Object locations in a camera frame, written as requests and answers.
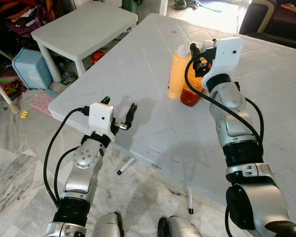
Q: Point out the small yellow toy block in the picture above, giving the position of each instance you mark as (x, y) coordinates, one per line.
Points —
(24, 114)

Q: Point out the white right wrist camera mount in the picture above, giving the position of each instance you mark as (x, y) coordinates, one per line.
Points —
(227, 57)

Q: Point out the dark purple sofa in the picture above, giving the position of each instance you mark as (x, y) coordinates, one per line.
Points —
(276, 22)

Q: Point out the large white plastic table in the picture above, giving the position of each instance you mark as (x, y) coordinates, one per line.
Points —
(153, 133)

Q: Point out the pink cloth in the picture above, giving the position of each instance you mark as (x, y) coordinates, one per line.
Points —
(288, 7)

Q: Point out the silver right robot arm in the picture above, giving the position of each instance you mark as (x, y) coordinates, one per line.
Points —
(222, 96)

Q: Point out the colourful clothes pile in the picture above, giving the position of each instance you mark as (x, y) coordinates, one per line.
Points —
(24, 19)

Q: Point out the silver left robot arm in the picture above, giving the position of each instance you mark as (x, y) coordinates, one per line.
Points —
(84, 163)

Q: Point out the light orange juice bottle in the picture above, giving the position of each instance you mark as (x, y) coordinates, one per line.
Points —
(176, 74)

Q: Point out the light blue plastic bin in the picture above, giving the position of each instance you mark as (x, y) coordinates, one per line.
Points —
(32, 69)

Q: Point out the pink floor mat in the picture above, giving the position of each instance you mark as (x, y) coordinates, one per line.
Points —
(42, 104)

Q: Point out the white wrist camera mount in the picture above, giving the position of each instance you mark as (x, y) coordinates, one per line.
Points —
(227, 57)
(99, 117)

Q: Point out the small white side table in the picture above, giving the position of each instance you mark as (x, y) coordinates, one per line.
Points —
(84, 27)

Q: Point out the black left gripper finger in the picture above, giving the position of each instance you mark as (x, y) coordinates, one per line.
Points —
(130, 116)
(105, 100)

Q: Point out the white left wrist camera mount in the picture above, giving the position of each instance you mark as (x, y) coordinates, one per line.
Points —
(99, 117)

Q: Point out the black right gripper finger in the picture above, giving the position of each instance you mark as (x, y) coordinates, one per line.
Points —
(194, 49)

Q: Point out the white round pole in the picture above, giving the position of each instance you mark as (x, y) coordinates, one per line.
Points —
(7, 98)

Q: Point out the silver right robot leg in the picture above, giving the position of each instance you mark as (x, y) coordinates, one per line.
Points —
(180, 228)

